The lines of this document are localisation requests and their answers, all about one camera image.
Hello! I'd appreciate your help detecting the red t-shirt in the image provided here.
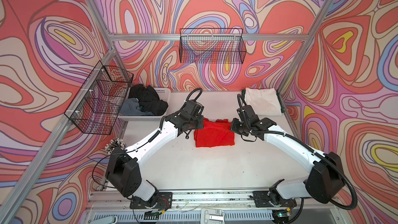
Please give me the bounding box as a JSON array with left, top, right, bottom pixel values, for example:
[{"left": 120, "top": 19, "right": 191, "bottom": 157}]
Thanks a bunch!
[{"left": 194, "top": 118, "right": 235, "bottom": 148}]

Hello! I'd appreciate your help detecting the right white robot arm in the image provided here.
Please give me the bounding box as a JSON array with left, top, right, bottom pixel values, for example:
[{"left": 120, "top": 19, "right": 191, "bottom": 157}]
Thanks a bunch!
[{"left": 231, "top": 105, "right": 358, "bottom": 210}]

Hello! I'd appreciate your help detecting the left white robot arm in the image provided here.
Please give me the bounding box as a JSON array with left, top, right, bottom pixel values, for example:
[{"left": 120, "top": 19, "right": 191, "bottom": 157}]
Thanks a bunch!
[{"left": 105, "top": 100, "right": 204, "bottom": 202}]

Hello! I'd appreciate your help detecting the folded white t-shirt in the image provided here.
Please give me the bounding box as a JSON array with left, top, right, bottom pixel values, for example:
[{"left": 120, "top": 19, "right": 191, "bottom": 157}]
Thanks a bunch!
[{"left": 244, "top": 88, "right": 282, "bottom": 116}]

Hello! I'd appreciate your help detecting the white plastic laundry basket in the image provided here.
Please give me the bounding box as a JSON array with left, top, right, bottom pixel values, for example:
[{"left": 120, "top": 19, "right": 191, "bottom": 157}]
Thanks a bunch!
[{"left": 118, "top": 87, "right": 171, "bottom": 121}]

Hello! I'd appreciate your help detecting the black garment in basket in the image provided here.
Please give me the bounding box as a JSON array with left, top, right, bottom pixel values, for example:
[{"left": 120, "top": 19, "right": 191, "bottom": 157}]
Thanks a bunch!
[{"left": 128, "top": 84, "right": 169, "bottom": 115}]

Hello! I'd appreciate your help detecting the grey garment in basket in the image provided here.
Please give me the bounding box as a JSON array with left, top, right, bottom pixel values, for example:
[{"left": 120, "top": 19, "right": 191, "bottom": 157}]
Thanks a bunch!
[{"left": 119, "top": 98, "right": 153, "bottom": 116}]

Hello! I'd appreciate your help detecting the cup of pens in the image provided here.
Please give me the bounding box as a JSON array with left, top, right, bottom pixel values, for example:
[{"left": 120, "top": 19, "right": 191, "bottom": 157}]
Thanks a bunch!
[{"left": 105, "top": 138, "right": 126, "bottom": 155}]

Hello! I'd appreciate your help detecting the black wire basket back wall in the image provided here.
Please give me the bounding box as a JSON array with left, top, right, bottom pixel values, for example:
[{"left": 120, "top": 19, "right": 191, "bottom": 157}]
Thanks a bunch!
[{"left": 179, "top": 27, "right": 247, "bottom": 64}]

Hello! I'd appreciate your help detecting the black wire basket wall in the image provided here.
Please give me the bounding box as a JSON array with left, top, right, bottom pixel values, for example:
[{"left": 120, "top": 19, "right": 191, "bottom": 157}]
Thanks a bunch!
[
  {"left": 64, "top": 61, "right": 134, "bottom": 135},
  {"left": 179, "top": 27, "right": 247, "bottom": 64}
]

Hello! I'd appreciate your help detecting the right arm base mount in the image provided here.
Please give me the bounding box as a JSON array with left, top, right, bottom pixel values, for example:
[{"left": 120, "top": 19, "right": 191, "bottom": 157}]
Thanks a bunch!
[{"left": 249, "top": 190, "right": 297, "bottom": 208}]

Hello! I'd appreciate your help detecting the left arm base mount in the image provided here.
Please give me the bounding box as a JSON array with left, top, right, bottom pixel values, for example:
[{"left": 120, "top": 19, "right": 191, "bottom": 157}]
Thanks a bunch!
[{"left": 130, "top": 191, "right": 173, "bottom": 210}]

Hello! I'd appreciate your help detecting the black wire basket left wall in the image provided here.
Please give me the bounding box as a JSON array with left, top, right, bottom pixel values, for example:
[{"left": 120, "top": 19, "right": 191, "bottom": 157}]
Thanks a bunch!
[{"left": 64, "top": 61, "right": 134, "bottom": 135}]

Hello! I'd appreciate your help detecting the aluminium rail at front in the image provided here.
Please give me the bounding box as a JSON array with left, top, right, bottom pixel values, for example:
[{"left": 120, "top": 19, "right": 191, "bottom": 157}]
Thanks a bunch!
[{"left": 79, "top": 188, "right": 350, "bottom": 224}]

